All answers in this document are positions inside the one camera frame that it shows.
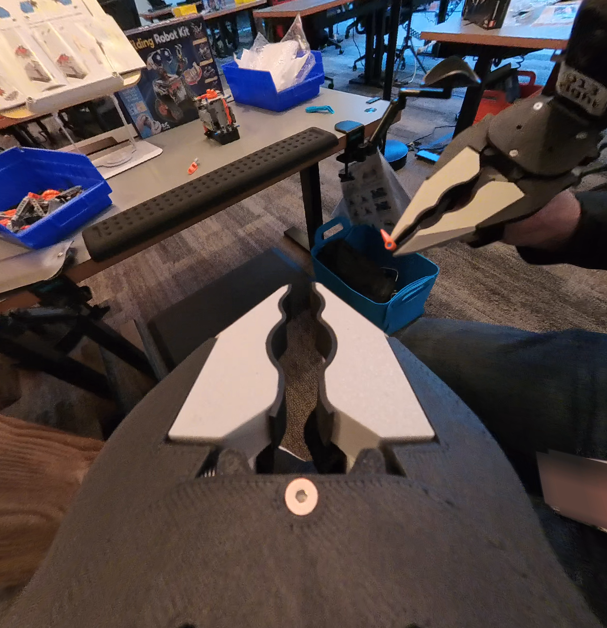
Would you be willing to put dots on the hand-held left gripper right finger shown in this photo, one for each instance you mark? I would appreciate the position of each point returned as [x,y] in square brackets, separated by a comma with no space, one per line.
[382,392]

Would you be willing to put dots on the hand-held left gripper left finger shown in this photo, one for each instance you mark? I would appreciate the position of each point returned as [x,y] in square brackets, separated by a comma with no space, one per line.
[220,392]

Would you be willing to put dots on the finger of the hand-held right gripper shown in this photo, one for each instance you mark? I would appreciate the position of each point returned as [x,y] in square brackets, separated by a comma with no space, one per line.
[445,176]
[475,211]

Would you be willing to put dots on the orange pointed plastic piece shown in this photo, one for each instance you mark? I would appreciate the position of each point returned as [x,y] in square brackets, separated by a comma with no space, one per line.
[192,168]
[388,241]

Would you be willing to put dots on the person's right forearm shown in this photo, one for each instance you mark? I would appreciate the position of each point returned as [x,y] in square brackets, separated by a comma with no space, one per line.
[598,230]

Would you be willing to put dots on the person's right hand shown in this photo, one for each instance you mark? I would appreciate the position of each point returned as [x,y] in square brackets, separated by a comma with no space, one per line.
[549,223]

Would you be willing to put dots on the orange plastic object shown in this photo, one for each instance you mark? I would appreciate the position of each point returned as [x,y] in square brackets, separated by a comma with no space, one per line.
[524,93]

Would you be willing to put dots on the clear bag of sheets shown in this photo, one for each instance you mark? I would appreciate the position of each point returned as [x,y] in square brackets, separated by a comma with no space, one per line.
[377,196]

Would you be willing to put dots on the dark flat box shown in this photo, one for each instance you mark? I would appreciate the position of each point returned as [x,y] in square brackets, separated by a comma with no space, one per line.
[225,304]

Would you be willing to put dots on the teal fabric basket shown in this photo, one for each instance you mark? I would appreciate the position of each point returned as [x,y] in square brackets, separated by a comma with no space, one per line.
[411,299]

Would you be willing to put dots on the black pole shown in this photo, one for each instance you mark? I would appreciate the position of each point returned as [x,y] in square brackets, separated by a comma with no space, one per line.
[450,73]

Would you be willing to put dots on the person's right leg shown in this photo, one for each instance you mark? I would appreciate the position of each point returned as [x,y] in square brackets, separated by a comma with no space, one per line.
[504,382]

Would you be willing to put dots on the printed leaflet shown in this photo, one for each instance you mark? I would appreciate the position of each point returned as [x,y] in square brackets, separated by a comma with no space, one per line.
[553,14]

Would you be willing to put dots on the black table leg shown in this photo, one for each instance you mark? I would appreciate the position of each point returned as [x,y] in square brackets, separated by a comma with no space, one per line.
[311,196]

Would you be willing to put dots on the black toy car box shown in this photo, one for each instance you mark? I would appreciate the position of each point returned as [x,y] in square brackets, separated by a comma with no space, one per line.
[485,12]

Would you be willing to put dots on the teal plastic tool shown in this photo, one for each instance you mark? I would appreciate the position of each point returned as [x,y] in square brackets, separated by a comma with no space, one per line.
[318,109]

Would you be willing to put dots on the blue plastic bin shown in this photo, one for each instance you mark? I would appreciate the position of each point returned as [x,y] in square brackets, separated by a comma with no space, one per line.
[264,91]
[87,196]

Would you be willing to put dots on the crumpled clear plastic bags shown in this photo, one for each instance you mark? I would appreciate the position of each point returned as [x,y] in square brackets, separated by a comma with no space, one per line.
[279,64]

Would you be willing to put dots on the black dimpled panel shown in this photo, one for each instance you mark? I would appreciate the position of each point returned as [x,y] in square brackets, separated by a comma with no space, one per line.
[210,191]

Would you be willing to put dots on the brown ribbed cloth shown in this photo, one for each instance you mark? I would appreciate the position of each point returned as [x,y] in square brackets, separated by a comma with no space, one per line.
[29,490]

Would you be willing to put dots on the toy building-block model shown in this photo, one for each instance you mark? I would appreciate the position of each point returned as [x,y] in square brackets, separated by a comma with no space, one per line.
[217,117]

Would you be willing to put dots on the white book stand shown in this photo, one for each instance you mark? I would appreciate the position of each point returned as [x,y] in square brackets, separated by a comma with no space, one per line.
[136,153]

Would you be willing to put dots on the pile of building-block parts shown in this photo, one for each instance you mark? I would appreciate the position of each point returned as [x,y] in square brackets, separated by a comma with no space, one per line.
[33,206]

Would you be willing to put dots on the blue toy kit box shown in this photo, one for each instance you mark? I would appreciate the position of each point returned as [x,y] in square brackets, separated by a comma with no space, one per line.
[176,64]

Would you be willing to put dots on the yellow bin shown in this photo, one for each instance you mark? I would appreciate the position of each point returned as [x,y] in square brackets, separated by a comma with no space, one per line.
[185,10]

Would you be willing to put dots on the instruction booklet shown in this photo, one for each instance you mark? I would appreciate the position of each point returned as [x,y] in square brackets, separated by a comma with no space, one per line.
[63,39]

